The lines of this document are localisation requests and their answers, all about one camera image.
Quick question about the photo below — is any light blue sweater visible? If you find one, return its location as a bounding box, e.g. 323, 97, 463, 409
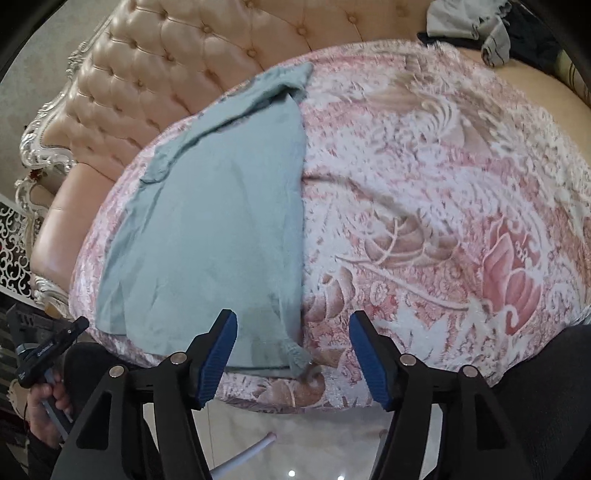
95, 63, 312, 377

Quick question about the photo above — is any person's left hand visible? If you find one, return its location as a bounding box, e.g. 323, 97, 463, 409
25, 373, 75, 448

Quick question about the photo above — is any white carved lattice screen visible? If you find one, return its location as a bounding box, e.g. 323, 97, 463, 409
0, 203, 33, 304

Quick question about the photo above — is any peach leather armchair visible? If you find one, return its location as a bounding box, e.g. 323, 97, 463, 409
15, 166, 66, 235

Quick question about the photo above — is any black office chair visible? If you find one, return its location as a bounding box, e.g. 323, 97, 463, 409
27, 322, 591, 480

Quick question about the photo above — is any pink floral lace sofa cover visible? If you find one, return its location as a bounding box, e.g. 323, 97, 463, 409
69, 40, 590, 412

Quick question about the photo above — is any tufted peach leather sofa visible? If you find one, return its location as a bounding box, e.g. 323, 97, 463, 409
18, 0, 591, 319

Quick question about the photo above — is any striped gold cushion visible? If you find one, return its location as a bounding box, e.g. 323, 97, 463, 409
555, 50, 591, 106

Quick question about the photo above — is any grey garment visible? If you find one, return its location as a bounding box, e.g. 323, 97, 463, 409
427, 0, 512, 67

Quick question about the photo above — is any dark navy garment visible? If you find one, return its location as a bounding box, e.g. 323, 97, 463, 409
417, 1, 562, 75

